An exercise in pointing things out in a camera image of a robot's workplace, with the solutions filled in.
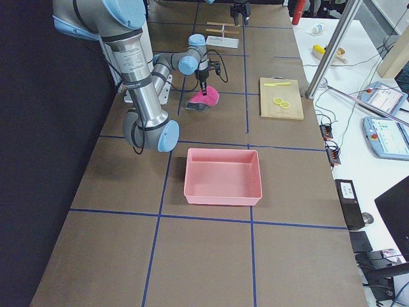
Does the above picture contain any near teach pendant tablet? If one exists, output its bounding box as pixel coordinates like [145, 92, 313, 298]
[362, 116, 408, 161]

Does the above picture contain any yellow plastic knife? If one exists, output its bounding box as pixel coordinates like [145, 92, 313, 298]
[263, 82, 291, 87]

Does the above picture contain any far teach pendant tablet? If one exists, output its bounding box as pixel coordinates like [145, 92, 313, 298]
[359, 81, 408, 115]

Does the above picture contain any black power box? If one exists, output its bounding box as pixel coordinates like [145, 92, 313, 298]
[334, 179, 365, 231]

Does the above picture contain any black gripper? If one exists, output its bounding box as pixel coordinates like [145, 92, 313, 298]
[195, 60, 221, 96]
[230, 3, 251, 26]

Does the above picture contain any red fire extinguisher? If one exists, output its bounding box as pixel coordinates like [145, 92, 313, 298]
[291, 0, 305, 26]

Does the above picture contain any white tray wooden towel rack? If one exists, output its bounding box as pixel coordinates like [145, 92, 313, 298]
[205, 21, 240, 49]

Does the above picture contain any teach pendant tablet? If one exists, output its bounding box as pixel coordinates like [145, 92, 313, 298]
[359, 81, 408, 115]
[362, 116, 408, 161]

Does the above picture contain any pink plastic bin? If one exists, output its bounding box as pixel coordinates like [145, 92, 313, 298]
[183, 148, 263, 206]

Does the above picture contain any magenta and grey cleaning cloth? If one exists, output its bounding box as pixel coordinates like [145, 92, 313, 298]
[185, 86, 220, 112]

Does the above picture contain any lemon slice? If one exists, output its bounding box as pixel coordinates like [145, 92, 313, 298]
[273, 97, 282, 105]
[279, 101, 291, 109]

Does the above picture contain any aluminium frame post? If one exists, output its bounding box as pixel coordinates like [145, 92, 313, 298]
[305, 0, 363, 100]

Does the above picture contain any bamboo cutting board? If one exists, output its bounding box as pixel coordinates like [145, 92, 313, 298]
[259, 77, 304, 120]

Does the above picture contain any rear lemon slice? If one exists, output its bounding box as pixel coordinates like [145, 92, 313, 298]
[279, 101, 291, 109]

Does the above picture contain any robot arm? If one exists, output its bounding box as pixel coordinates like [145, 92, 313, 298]
[52, 1, 223, 154]
[115, 34, 220, 110]

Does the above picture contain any wooden dustpan with brush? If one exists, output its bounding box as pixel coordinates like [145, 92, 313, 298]
[312, 44, 349, 65]

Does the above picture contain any front lemon slice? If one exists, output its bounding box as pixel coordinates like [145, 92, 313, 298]
[273, 97, 282, 105]

